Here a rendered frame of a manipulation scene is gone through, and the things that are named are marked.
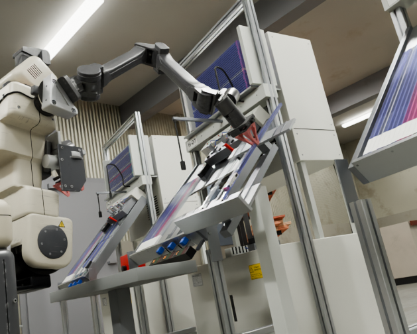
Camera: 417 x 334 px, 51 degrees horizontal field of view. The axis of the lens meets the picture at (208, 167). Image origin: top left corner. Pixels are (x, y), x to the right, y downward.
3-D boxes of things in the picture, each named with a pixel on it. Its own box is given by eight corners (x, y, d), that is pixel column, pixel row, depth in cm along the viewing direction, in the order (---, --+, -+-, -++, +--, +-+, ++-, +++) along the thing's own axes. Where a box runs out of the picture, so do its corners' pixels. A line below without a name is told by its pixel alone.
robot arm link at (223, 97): (210, 105, 151) (223, 97, 147) (216, 97, 156) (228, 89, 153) (223, 120, 152) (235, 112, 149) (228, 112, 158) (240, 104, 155)
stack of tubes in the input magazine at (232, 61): (248, 87, 215) (237, 39, 222) (195, 128, 256) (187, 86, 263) (268, 89, 222) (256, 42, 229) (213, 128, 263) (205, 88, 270)
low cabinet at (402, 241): (347, 285, 908) (336, 243, 931) (469, 266, 751) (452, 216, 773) (295, 299, 778) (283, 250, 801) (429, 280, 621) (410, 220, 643)
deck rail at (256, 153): (209, 240, 171) (197, 230, 170) (206, 241, 173) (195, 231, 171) (277, 126, 212) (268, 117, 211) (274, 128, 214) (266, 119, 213)
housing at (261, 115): (273, 134, 212) (252, 114, 209) (218, 167, 250) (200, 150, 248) (279, 124, 216) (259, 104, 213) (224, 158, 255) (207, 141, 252)
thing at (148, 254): (206, 241, 173) (193, 229, 171) (139, 265, 225) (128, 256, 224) (207, 238, 173) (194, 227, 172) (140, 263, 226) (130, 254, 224)
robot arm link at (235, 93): (197, 112, 155) (200, 90, 150) (206, 99, 164) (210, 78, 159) (229, 121, 153) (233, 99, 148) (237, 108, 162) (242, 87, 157)
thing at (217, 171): (246, 174, 195) (238, 166, 194) (177, 210, 247) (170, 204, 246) (274, 128, 214) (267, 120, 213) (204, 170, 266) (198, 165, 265)
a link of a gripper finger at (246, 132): (252, 143, 161) (237, 123, 159) (266, 136, 156) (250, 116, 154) (245, 154, 157) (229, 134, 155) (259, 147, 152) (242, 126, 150)
